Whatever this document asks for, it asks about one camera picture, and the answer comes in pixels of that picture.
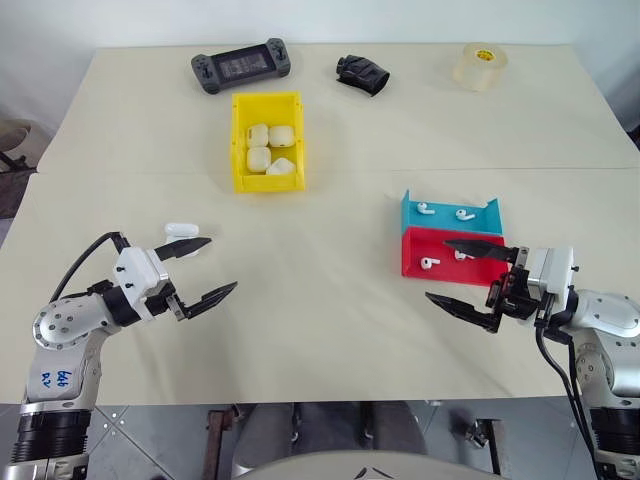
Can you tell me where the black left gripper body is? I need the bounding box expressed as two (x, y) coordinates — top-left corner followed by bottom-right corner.
(143, 279), (189, 322)

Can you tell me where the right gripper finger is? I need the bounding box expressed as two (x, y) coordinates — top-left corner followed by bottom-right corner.
(443, 238), (516, 264)
(424, 291), (502, 335)

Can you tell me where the black handheld game console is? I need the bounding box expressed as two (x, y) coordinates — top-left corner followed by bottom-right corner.
(190, 37), (293, 95)

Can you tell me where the teal plastic tray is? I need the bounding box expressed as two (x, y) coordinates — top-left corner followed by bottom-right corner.
(399, 188), (505, 236)

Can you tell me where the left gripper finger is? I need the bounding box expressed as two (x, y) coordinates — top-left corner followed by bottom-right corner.
(152, 236), (214, 261)
(175, 280), (239, 322)

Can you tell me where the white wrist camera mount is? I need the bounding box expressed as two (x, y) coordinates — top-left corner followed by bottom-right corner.
(113, 245), (169, 306)
(528, 246), (576, 301)

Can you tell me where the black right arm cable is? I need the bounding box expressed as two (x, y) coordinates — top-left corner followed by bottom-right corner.
(533, 294), (609, 480)

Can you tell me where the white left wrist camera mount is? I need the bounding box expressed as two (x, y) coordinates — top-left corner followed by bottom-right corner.
(113, 245), (169, 306)

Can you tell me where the round stool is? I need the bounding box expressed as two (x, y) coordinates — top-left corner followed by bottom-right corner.
(0, 117), (44, 174)

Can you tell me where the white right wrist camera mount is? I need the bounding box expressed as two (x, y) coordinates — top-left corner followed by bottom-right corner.
(528, 246), (576, 301)

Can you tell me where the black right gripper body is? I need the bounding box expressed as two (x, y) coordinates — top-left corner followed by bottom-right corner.
(484, 246), (544, 322)

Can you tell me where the red plastic tray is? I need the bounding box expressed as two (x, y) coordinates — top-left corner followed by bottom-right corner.
(400, 226), (516, 288)

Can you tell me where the white earbud case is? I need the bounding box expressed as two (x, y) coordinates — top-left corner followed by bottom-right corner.
(164, 222), (202, 258)

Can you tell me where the yellow plastic bin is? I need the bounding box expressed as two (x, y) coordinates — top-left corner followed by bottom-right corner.
(230, 90), (307, 194)

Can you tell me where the black crumpled fabric sleeve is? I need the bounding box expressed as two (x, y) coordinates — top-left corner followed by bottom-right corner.
(335, 51), (392, 99)

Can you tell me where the translucent tape roll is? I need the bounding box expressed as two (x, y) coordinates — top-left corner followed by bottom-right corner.
(452, 42), (511, 93)

